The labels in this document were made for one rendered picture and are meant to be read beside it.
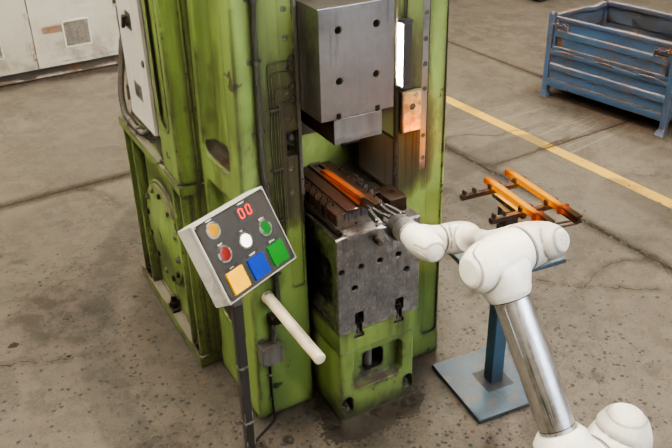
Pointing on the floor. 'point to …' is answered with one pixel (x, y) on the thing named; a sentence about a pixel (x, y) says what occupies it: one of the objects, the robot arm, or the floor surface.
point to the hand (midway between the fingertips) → (371, 204)
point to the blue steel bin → (613, 57)
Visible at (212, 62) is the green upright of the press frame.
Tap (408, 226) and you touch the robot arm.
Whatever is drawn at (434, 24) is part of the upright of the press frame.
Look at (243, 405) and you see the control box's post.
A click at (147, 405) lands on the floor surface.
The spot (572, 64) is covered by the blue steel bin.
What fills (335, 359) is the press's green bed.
